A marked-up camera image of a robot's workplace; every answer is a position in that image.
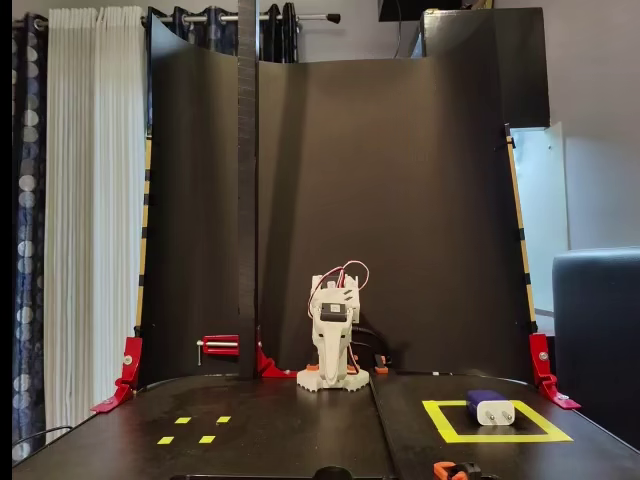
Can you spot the yellow black folding ruler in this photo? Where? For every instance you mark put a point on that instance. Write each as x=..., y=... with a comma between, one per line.
x=145, y=220
x=519, y=220

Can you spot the dark blue sofa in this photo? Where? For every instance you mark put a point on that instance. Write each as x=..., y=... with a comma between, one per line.
x=600, y=325

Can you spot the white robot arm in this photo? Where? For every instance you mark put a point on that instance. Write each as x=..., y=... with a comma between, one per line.
x=310, y=380

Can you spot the black backdrop sheet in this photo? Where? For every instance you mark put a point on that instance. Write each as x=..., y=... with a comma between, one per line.
x=375, y=150

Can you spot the red C-clamp silver screw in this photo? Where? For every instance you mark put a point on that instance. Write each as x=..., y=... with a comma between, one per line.
x=220, y=352

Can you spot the dark dotted curtain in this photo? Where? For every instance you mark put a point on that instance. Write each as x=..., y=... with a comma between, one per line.
x=27, y=200

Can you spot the yellow tape square outline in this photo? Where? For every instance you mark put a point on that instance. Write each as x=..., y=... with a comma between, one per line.
x=500, y=439

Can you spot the white pleated curtain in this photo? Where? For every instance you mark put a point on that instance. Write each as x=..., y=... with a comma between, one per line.
x=90, y=200

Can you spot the black wall-mounted panel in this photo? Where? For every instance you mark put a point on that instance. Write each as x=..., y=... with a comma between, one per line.
x=415, y=7

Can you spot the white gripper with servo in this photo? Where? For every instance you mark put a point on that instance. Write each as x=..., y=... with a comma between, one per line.
x=330, y=334

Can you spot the silver curtain rod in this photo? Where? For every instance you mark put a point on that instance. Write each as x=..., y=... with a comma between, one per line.
x=310, y=18

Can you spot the blue wall charger block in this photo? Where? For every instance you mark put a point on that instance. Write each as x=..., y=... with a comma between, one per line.
x=495, y=412

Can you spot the black upright post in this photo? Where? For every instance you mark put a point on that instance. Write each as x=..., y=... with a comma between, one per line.
x=247, y=200

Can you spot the small yellow tape marker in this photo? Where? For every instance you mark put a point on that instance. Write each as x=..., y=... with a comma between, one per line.
x=182, y=420
x=165, y=440
x=206, y=439
x=223, y=419

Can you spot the dark curtain behind backdrop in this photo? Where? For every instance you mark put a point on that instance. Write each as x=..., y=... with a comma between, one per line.
x=220, y=37

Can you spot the red corner bracket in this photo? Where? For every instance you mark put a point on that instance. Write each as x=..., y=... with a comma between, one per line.
x=131, y=360
x=540, y=350
x=272, y=370

